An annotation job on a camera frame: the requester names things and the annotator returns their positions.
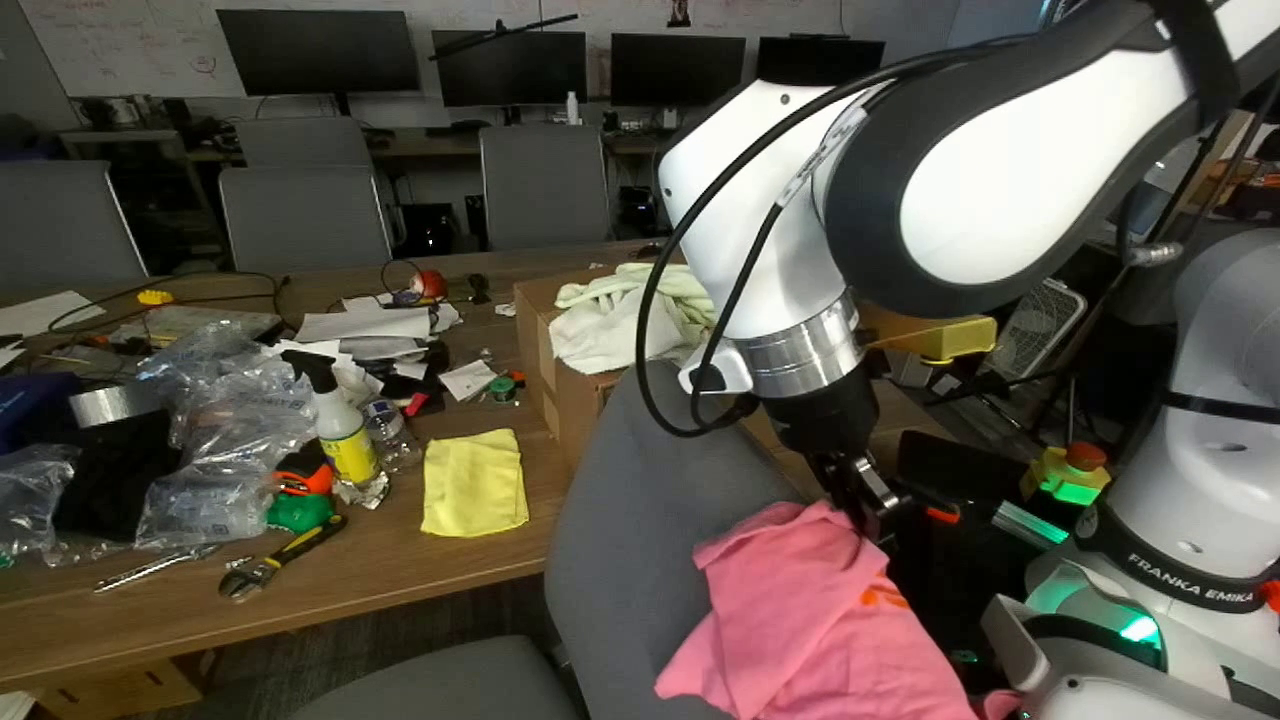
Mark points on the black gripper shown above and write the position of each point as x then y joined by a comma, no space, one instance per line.
850,438

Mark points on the pink shirt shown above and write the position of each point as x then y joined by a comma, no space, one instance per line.
809,624

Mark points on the light green shirt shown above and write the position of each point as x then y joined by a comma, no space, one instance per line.
606,327

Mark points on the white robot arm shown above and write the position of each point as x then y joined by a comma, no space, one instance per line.
938,184

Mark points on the dark office chair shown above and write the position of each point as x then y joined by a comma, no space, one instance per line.
620,585

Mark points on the large cardboard box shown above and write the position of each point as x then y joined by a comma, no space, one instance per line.
563,396

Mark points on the yellow cloth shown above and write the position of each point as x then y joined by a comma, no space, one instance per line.
475,486

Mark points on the red ball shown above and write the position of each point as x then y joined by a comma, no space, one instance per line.
430,285

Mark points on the yellow white bottle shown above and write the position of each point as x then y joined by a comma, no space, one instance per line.
340,431

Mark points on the clear plastic bags pile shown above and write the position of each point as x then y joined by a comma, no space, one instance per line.
203,469

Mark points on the grey tape roll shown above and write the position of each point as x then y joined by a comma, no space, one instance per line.
108,406

